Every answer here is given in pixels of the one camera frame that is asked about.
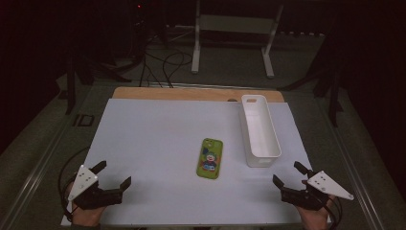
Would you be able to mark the white power strip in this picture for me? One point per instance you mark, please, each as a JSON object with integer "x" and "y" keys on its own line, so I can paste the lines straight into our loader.
{"x": 303, "y": 33}

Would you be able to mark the white metal stand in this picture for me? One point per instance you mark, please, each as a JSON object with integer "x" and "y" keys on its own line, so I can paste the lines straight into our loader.
{"x": 195, "y": 48}

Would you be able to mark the white table mat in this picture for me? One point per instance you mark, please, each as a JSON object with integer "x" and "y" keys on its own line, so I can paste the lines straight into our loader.
{"x": 153, "y": 143}

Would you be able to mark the white plastic bin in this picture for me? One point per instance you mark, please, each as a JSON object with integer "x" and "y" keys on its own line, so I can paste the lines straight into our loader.
{"x": 260, "y": 134}

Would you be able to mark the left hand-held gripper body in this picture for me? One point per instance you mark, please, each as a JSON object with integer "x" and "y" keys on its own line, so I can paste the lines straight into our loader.
{"x": 83, "y": 182}

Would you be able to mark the black square floor bracket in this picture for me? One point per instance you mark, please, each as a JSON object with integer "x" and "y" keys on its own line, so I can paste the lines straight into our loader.
{"x": 83, "y": 120}

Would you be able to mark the person's right hand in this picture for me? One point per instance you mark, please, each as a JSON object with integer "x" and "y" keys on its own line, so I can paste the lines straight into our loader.
{"x": 315, "y": 220}

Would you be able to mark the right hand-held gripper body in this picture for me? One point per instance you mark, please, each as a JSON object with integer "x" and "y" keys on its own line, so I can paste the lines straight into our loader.
{"x": 325, "y": 185}

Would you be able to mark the person's left hand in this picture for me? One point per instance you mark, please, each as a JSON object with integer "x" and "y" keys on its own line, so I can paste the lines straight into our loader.
{"x": 86, "y": 218}

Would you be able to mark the black tripod stand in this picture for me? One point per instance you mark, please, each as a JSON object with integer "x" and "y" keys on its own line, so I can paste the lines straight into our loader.
{"x": 333, "y": 102}
{"x": 71, "y": 89}

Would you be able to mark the metal floor rail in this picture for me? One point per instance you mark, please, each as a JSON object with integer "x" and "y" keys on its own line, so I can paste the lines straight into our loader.
{"x": 354, "y": 179}
{"x": 35, "y": 179}

